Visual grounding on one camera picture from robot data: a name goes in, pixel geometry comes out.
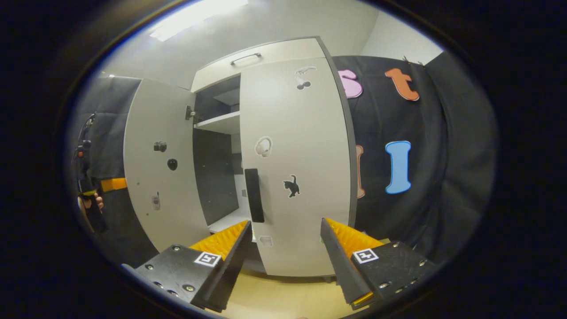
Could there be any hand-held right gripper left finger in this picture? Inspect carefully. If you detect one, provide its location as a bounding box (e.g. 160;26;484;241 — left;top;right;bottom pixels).
122;220;253;313

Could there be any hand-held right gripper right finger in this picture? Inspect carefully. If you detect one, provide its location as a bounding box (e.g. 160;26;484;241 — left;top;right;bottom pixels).
320;217;439;311

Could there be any white cabinet door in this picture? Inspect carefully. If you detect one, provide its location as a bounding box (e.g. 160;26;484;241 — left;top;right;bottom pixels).
123;78;211;253
239;57;353;278

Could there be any white shoe cabinet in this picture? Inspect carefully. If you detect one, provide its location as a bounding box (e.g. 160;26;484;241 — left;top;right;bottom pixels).
190;36;358;284

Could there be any white cabinet shelf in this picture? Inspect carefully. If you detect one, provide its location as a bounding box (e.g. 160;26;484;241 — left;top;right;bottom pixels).
194;111;241;135

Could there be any white cabinet drawer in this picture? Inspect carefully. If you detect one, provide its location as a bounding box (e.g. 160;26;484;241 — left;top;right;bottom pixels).
191;38;326;93

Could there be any black door handle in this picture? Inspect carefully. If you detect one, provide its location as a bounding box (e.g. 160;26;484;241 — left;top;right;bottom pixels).
245;168;265;223

